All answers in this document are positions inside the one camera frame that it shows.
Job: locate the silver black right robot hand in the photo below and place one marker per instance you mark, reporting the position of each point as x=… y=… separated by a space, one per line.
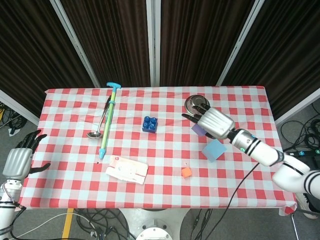
x=216 y=122

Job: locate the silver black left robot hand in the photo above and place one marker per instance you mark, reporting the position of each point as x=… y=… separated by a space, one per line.
x=17 y=161

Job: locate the purple foam cube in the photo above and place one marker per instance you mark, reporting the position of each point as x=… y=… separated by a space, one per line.
x=198 y=130

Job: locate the small orange foam cube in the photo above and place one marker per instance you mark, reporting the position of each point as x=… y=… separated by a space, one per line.
x=186 y=173

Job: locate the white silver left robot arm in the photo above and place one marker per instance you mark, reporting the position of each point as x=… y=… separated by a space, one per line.
x=7 y=200

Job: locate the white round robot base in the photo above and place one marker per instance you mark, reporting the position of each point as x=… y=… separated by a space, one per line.
x=155 y=222

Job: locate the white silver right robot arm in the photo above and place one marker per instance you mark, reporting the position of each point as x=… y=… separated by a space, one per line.
x=262 y=151

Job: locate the large light blue foam cube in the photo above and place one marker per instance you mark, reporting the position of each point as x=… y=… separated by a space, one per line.
x=213 y=151

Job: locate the stainless steel bowl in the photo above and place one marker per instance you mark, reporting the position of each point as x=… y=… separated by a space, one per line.
x=192 y=101

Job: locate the dark blue building block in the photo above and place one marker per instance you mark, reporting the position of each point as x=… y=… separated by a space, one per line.
x=149 y=127

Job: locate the stainless steel ladle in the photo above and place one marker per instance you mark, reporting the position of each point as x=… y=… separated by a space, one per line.
x=94 y=135

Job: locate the dark brown partition panel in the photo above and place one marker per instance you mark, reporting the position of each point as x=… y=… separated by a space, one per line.
x=112 y=37
x=30 y=50
x=287 y=50
x=200 y=37

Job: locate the red white checkered tablecloth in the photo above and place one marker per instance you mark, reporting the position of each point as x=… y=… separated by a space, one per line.
x=165 y=195

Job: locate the black device with lights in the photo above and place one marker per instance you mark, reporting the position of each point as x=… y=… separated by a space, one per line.
x=303 y=152

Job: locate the green blue toy water pump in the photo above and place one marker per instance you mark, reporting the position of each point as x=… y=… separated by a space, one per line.
x=107 y=125

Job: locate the pink white wet wipes pack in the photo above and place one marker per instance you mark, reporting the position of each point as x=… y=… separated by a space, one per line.
x=126 y=171

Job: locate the white black sneaker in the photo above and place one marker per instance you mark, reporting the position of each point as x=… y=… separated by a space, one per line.
x=307 y=205

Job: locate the grey metal table leg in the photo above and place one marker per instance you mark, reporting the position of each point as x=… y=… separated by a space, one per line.
x=294 y=225

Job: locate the white partition post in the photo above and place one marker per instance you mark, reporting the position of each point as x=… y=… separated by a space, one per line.
x=75 y=42
x=17 y=106
x=153 y=42
x=297 y=106
x=243 y=42

